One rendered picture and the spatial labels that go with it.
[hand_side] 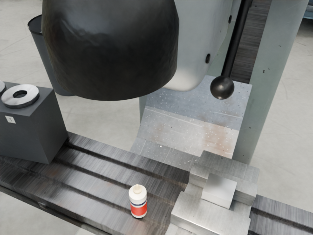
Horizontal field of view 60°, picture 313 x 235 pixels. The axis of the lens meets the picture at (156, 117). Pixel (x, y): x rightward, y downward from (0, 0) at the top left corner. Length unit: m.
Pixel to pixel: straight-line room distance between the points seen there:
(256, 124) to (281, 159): 1.24
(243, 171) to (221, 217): 0.17
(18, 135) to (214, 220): 0.54
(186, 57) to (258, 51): 0.51
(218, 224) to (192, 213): 0.05
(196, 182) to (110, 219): 0.23
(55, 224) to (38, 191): 1.02
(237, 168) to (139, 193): 0.26
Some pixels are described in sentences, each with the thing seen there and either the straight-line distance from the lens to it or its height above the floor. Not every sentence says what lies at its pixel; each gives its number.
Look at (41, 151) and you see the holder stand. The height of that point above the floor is 0.96.
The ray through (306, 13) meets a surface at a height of 0.23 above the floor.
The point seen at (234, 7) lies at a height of 1.37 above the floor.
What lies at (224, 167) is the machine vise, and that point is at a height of 0.97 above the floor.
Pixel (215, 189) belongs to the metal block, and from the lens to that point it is 0.59.
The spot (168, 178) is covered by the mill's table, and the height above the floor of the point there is 0.90.
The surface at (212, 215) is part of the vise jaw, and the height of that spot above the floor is 1.01.
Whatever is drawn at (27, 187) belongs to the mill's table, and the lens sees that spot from 0.82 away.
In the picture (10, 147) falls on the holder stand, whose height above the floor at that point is 0.95.
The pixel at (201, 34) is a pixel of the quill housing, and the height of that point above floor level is 1.40.
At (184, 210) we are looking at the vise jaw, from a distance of 0.59.
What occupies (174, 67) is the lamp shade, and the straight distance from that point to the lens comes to 0.15.
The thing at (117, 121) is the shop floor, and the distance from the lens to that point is 2.28.
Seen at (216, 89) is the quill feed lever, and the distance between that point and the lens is 0.34.
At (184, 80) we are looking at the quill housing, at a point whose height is 1.34.
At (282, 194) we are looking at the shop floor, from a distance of 1.98.
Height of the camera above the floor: 1.52
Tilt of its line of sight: 42 degrees down
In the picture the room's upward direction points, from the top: straight up
